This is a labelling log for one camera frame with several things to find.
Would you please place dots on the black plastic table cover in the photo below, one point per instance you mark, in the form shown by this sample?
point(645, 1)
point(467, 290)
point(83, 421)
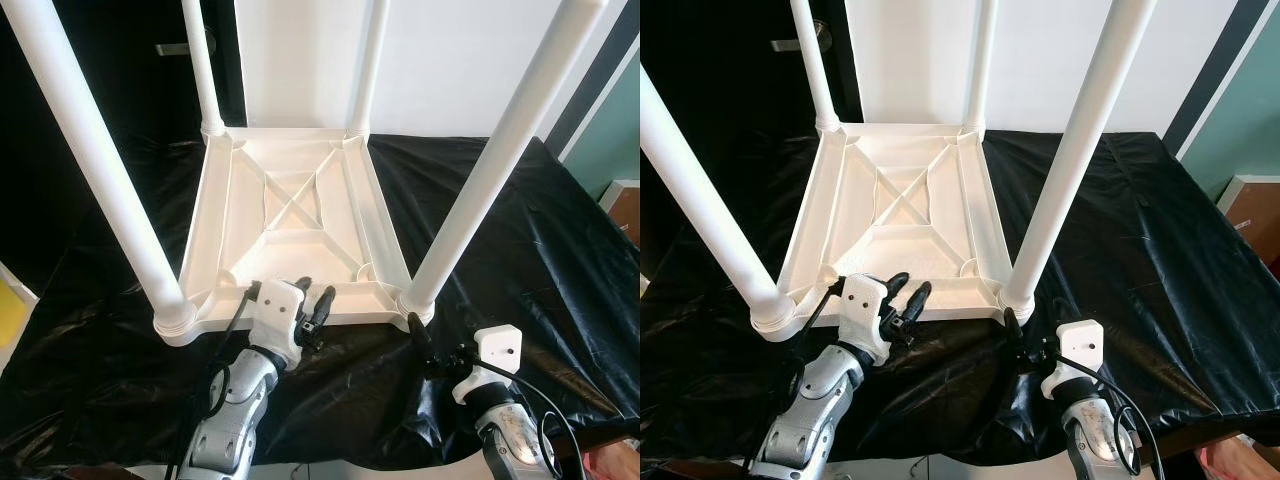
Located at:
point(520, 260)
point(1150, 260)

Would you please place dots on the pink plastic bag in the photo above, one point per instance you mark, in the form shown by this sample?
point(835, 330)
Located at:
point(1240, 462)
point(610, 462)

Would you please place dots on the brown and white flat board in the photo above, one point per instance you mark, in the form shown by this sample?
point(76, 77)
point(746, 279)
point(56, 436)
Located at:
point(622, 210)
point(1250, 210)

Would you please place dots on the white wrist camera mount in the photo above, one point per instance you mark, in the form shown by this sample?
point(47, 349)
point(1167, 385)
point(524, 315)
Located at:
point(278, 310)
point(868, 305)
point(490, 355)
point(1075, 350)

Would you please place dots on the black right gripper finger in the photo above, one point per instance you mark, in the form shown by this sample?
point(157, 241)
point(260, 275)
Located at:
point(420, 335)
point(1013, 326)

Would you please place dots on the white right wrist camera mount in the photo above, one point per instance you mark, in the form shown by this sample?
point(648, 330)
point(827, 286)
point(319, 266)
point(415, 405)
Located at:
point(490, 355)
point(1075, 350)

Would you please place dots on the dark grey wall trim strip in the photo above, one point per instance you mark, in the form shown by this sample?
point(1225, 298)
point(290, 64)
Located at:
point(595, 80)
point(1210, 70)

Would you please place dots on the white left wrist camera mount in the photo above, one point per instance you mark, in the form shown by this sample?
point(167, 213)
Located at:
point(868, 305)
point(278, 310)

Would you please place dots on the black door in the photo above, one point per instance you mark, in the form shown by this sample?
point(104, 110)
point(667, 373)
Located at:
point(130, 100)
point(740, 80)

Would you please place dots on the yellow container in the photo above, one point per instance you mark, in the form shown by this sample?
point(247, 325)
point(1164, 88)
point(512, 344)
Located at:
point(8, 310)

